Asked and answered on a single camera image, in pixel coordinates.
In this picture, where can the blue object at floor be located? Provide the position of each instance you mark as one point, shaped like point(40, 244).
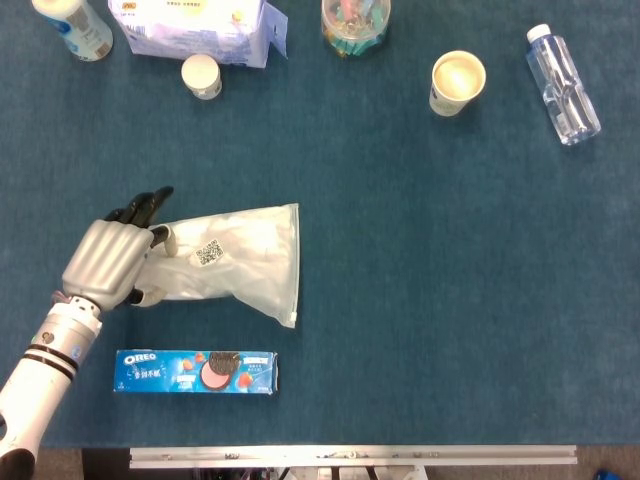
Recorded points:
point(607, 474)

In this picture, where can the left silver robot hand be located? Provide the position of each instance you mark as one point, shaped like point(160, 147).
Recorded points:
point(107, 260)

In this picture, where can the clear plastic water bottle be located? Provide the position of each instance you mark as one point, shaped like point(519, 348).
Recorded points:
point(562, 85)

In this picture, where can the aluminium frame rail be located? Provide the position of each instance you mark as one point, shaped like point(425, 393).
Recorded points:
point(350, 456)

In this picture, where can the blue Oreo cookie box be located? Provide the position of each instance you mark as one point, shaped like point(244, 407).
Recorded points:
point(195, 372)

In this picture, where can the paper cup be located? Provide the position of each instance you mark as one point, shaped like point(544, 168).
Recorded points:
point(456, 82)

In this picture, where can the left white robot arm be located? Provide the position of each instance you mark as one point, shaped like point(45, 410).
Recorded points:
point(40, 370)

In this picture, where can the clear jar of binder clips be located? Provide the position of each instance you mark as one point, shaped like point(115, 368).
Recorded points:
point(355, 25)

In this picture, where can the translucent white plastic bag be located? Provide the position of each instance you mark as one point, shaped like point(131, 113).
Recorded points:
point(240, 265)

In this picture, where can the small white round jar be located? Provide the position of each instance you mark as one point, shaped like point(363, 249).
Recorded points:
point(201, 76)

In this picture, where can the white bottle with blue label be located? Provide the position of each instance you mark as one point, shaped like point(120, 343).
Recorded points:
point(80, 25)

